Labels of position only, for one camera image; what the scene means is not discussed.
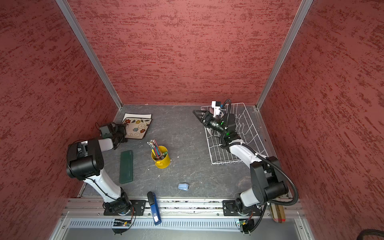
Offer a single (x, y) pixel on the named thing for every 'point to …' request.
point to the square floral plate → (136, 127)
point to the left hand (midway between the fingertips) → (129, 128)
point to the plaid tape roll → (278, 213)
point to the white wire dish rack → (245, 132)
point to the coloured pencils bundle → (156, 149)
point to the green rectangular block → (126, 166)
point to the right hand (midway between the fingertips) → (192, 116)
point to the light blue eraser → (183, 186)
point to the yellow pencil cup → (164, 162)
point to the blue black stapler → (152, 200)
